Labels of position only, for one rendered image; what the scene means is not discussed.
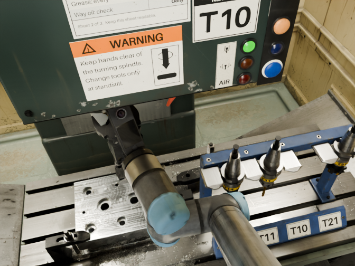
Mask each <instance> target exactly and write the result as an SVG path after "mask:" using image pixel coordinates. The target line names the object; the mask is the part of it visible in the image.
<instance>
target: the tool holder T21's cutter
mask: <svg viewBox="0 0 355 266"><path fill-rule="evenodd" d="M326 167H327V168H328V172H329V173H330V174H333V173H336V175H340V174H341V173H342V171H343V169H344V166H340V167H339V166H336V165H334V164H327V166H326Z"/></svg>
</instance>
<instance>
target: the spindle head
mask: <svg viewBox="0 0 355 266"><path fill-rule="evenodd" d="M270 2H271V0H260V7H259V14H258V21H257V28H256V32H255V33H248V34H242V35H236V36H230V37H223V38H219V39H213V40H206V41H200V42H194V43H193V42H192V0H190V20H191V21H188V22H181V23H175V24H168V25H161V26H155V27H148V28H142V29H137V30H130V31H124V32H117V33H110V34H104V35H97V36H91V37H84V38H79V39H74V38H73V35H72V31H71V27H70V24H69V21H68V17H67V14H66V10H65V8H64V4H63V1H62V0H0V82H1V84H2V86H3V88H4V90H5V91H6V93H7V95H8V97H9V99H10V101H11V103H12V105H13V106H14V108H15V110H16V112H17V114H18V116H19V117H20V118H21V119H22V121H23V124H24V125H28V124H33V123H37V122H43V121H48V120H54V119H60V118H65V117H71V116H77V115H82V114H86V113H92V112H97V111H103V110H108V109H114V108H120V107H125V106H131V105H137V104H140V103H146V102H152V101H158V100H163V99H168V98H174V97H180V96H186V95H189V94H195V93H200V92H206V91H212V90H218V89H223V88H228V87H234V86H240V85H239V84H238V83H237V81H236V80H237V77H238V76H239V75H240V74H241V73H243V72H249V73H251V75H252V79H251V81H250V82H249V83H255V82H257V79H258V74H259V67H260V62H261V55H262V51H263V45H264V39H265V33H266V27H267V21H268V14H269V8H270ZM178 25H182V49H183V83H184V84H179V85H173V86H170V87H164V88H158V89H152V90H146V91H141V92H135V93H129V94H124V95H119V96H114V97H108V98H102V99H97V100H90V101H87V98H86V95H85V92H84V89H83V86H82V83H81V79H80V76H79V73H78V69H77V66H76V63H75V60H74V57H73V54H72V51H71V47H70V44H69V43H70V42H77V41H83V40H90V39H97V38H101V37H108V36H114V35H121V34H127V33H134V32H141V31H147V30H154V29H161V28H165V27H171V26H178ZM248 38H253V39H255V40H256V41H257V47H256V49H255V50H254V51H253V52H251V53H249V54H244V53H242V52H241V50H240V46H241V43H242V42H243V41H244V40H246V39H248ZM235 41H237V46H236V56H235V66H234V72H233V82H232V86H228V87H223V88H217V89H215V85H216V67H217V49H218V44H223V43H229V42H235ZM248 55H250V56H252V57H253V58H254V60H255V63H254V65H253V66H252V67H251V68H250V69H248V70H241V69H240V68H239V66H238V63H239V61H240V59H241V58H243V57H245V56H248ZM249 83H248V84H249Z"/></svg>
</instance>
